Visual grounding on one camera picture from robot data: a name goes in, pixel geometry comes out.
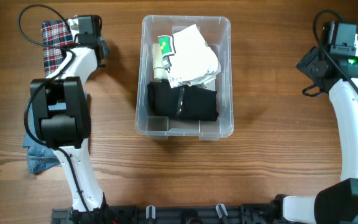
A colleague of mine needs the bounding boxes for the blue denim jeans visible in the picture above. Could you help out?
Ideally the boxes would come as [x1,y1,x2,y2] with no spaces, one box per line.
[22,90,88,175]

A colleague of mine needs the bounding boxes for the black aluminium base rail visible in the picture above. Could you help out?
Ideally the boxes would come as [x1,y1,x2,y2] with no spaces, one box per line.
[50,204,287,224]

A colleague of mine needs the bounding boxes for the cream white cloth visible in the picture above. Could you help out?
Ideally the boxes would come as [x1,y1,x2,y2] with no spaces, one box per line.
[152,44,167,80]

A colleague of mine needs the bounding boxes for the black garment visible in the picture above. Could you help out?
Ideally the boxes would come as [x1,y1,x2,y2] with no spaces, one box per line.
[147,80,219,121]

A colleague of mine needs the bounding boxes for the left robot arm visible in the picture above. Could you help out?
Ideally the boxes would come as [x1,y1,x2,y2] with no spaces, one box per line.
[27,34,109,222]

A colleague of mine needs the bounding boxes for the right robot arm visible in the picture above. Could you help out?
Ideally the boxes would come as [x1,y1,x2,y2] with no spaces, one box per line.
[270,47,358,223]

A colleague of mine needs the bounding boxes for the white printed t-shirt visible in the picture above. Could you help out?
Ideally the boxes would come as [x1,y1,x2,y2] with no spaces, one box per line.
[158,24,221,88]

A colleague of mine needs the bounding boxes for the clear plastic storage bin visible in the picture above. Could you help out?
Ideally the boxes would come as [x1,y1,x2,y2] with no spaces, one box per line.
[135,15,234,141]

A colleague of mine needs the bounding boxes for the red plaid shirt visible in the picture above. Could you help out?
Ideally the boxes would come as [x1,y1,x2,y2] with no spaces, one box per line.
[40,19,76,77]

